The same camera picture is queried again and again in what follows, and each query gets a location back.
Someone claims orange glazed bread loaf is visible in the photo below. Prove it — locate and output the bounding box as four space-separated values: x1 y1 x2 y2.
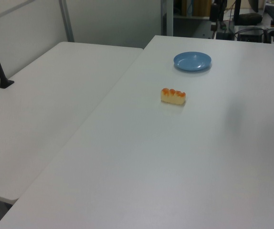
160 87 187 105

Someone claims blue round plate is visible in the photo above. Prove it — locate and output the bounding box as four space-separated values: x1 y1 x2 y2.
173 51 212 73

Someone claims white adjacent table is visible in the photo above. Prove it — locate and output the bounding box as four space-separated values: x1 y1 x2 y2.
0 41 145 205

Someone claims white cabinet pillar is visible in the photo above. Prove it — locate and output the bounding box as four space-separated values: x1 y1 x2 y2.
161 0 175 37

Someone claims black hanging box device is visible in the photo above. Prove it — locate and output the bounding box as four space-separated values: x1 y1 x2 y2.
209 2 221 32

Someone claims black computer box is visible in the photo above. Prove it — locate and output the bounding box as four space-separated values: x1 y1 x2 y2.
236 25 264 43

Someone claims black monitor stand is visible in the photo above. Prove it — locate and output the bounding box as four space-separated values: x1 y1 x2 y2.
232 0 242 25

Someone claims dark lumpy bag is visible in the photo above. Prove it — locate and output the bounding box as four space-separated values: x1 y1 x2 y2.
238 13 263 26

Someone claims grey metal partition post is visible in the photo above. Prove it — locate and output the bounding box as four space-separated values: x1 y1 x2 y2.
58 0 75 43

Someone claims blue cable on shelf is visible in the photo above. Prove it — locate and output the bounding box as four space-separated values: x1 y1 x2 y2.
186 0 195 15

